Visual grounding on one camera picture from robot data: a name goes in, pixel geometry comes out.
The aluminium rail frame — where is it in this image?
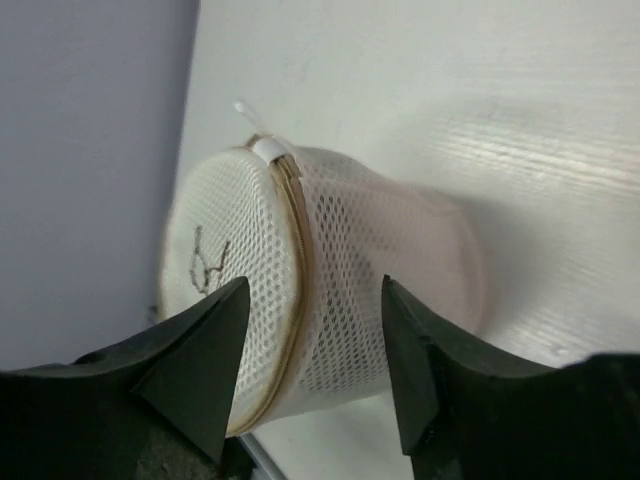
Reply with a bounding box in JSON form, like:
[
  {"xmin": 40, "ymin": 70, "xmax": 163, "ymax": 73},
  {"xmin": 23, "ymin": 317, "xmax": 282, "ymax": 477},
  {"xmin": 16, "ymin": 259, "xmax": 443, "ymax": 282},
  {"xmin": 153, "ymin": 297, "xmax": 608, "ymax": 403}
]
[{"xmin": 240, "ymin": 434, "xmax": 287, "ymax": 480}]

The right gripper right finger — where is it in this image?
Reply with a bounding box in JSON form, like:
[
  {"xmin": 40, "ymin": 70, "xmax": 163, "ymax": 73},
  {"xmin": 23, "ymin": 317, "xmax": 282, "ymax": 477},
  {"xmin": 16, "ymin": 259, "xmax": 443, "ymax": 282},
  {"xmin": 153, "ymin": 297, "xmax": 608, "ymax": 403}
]
[{"xmin": 381, "ymin": 278, "xmax": 639, "ymax": 479}]

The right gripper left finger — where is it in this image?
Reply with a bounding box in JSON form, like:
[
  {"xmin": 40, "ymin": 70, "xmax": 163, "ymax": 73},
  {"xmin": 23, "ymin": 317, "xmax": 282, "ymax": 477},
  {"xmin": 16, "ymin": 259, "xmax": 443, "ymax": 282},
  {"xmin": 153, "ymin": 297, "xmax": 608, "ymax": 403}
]
[{"xmin": 1, "ymin": 277, "xmax": 250, "ymax": 479}]

